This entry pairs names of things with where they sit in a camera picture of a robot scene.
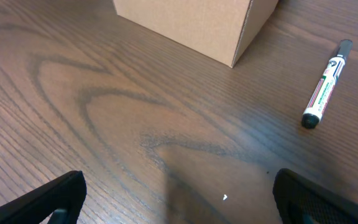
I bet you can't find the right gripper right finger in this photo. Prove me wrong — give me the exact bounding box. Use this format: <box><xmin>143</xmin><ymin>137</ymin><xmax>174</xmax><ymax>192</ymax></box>
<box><xmin>273</xmin><ymin>169</ymin><xmax>358</xmax><ymax>224</ymax></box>

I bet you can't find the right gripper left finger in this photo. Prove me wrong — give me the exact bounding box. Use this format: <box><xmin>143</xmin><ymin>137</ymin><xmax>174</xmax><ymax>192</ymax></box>
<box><xmin>0</xmin><ymin>170</ymin><xmax>86</xmax><ymax>224</ymax></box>

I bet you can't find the black whiteboard marker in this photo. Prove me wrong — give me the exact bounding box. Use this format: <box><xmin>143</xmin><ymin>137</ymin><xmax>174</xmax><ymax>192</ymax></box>
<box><xmin>301</xmin><ymin>39</ymin><xmax>353</xmax><ymax>129</ymax></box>

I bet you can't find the open cardboard box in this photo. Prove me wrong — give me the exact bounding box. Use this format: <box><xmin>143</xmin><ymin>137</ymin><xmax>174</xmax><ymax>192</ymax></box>
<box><xmin>113</xmin><ymin>0</ymin><xmax>278</xmax><ymax>68</ymax></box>

